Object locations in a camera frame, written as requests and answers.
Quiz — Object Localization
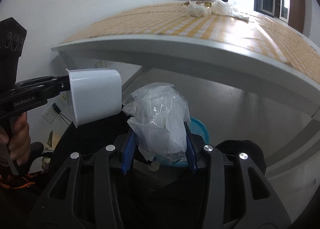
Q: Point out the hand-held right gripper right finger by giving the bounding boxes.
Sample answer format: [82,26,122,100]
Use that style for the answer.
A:
[184,121,292,229]

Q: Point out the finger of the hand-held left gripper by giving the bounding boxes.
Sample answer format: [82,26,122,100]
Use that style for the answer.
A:
[15,75,69,88]
[11,82,71,100]

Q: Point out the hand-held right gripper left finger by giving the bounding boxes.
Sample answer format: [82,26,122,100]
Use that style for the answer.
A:
[28,129,138,229]

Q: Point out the blue mesh basket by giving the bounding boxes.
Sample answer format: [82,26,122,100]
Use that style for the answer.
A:
[152,117,210,168]

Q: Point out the white plastic cup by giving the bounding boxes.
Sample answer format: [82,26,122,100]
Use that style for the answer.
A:
[65,68,122,128]

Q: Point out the translucent white plastic bag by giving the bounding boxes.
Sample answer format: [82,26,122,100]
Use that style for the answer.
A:
[122,82,190,162]

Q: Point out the person's left hand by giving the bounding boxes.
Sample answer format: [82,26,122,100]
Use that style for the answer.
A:
[0,112,32,167]

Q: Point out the person's black pants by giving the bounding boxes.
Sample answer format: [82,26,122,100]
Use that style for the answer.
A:
[50,114,265,229]

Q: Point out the black shoe with orange laces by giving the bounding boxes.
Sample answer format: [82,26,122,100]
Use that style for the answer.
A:
[0,169,48,194]

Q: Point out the yellow checked tablecloth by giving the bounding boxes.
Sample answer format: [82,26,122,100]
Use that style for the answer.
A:
[61,0,320,85]

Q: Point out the crumpled white tissue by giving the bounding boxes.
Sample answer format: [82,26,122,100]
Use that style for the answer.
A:
[186,1,211,17]

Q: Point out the white crumpled plastic pile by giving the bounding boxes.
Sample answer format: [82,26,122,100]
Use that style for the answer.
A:
[211,0,250,23]

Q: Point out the brown cabinet with glass doors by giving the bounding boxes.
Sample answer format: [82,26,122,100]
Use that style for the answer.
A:
[254,0,307,34]

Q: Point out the black plug with cable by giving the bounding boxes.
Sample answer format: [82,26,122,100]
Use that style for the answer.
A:
[52,103,73,125]

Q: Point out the white wall socket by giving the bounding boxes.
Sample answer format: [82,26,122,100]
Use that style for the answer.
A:
[42,105,68,124]

